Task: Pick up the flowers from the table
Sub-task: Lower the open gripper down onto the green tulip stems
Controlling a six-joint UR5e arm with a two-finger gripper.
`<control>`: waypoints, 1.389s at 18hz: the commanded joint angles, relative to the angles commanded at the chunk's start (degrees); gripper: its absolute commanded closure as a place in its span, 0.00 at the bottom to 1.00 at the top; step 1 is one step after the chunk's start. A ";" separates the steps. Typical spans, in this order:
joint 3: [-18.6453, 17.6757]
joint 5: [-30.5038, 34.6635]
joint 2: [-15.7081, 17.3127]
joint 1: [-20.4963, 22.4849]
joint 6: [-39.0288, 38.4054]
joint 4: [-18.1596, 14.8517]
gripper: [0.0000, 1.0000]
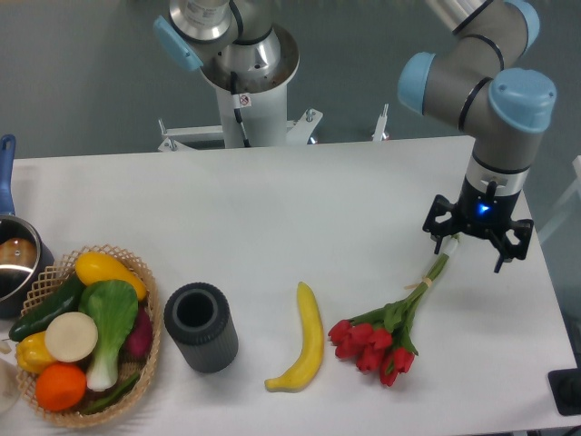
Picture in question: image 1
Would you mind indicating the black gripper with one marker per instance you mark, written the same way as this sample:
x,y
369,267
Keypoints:
x,y
487,199

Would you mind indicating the red tulip bouquet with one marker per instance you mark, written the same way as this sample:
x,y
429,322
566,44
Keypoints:
x,y
380,340

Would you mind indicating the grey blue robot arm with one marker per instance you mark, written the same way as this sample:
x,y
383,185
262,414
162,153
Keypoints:
x,y
477,88

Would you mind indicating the black device at table edge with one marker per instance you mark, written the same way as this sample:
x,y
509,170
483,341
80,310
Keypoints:
x,y
565,387

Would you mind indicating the yellow banana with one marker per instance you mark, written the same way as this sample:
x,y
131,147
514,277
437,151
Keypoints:
x,y
303,371

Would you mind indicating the dark grey ribbed vase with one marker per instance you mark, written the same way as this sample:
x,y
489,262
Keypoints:
x,y
198,318

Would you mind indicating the purple sweet potato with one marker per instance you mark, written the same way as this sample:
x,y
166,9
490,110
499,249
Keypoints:
x,y
140,339

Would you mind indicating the green bok choy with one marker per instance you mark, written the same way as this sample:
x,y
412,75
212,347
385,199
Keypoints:
x,y
113,306

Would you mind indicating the green chili pepper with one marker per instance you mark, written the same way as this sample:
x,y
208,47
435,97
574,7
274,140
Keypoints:
x,y
113,397

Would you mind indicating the yellow squash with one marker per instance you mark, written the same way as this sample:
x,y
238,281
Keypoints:
x,y
93,267

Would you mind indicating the woven wicker basket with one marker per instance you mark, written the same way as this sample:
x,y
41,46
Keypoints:
x,y
49,280

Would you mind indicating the dark green cucumber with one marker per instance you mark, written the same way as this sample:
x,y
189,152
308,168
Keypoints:
x,y
65,298

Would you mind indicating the white round radish slice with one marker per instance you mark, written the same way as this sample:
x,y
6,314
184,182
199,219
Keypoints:
x,y
71,337

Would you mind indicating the orange fruit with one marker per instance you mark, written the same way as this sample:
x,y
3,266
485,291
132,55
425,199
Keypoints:
x,y
60,386

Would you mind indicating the yellow bell pepper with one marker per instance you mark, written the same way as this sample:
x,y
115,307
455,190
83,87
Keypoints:
x,y
32,354

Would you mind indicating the white frame at right edge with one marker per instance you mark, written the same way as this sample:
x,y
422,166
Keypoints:
x,y
563,207

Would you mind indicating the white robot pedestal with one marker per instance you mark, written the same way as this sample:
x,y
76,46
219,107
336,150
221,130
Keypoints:
x,y
250,83

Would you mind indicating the blue handled saucepan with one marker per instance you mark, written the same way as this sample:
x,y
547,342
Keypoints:
x,y
23,253

